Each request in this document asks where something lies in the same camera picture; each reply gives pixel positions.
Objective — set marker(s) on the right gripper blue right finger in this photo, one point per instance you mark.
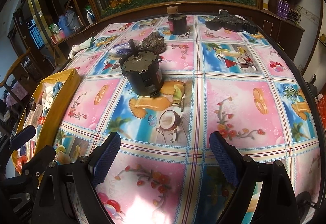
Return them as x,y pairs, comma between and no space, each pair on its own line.
225,156

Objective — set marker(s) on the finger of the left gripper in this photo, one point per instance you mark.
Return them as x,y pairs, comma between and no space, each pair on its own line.
22,137

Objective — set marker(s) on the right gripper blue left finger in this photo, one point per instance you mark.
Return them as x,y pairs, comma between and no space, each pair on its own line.
102,157

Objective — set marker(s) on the blue knitted cloth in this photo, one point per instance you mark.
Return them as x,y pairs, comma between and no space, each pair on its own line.
57,87

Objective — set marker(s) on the floral patterned tablecloth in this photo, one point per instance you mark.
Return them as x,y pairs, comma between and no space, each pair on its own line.
236,83

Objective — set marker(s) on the black electric motor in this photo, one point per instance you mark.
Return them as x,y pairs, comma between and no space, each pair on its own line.
141,67

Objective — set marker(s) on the orange plastic bag at right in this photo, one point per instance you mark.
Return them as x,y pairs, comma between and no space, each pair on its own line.
322,110

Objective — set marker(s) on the white rubber glove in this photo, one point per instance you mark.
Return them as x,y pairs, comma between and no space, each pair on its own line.
79,47

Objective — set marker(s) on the blue white plastic bag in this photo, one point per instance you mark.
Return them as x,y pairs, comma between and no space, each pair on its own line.
120,50

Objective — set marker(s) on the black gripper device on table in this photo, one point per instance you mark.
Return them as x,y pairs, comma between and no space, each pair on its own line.
231,22

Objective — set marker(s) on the dark jar with cork lid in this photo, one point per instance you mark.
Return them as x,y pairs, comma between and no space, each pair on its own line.
177,21

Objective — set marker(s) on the purple spray cans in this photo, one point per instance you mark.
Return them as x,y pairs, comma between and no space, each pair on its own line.
283,9

